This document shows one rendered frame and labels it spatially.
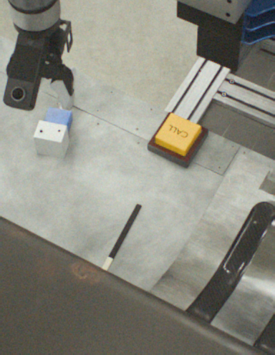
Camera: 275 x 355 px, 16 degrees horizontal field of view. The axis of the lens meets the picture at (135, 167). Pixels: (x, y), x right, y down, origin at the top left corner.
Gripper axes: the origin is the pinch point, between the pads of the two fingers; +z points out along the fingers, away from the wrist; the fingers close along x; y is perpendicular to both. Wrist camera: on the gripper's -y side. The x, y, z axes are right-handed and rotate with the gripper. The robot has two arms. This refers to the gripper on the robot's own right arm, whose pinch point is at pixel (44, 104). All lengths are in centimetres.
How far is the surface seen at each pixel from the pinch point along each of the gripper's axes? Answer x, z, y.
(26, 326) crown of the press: -34, -106, -78
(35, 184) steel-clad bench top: 0.4, 13.2, -7.9
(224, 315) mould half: -36.5, 1.8, -28.9
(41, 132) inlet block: 0.9, 7.7, -0.8
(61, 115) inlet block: -1.0, 8.9, 4.3
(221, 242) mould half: -33.5, 4.8, -15.7
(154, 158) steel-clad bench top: -18.3, 12.9, 2.1
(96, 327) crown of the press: -36, -106, -78
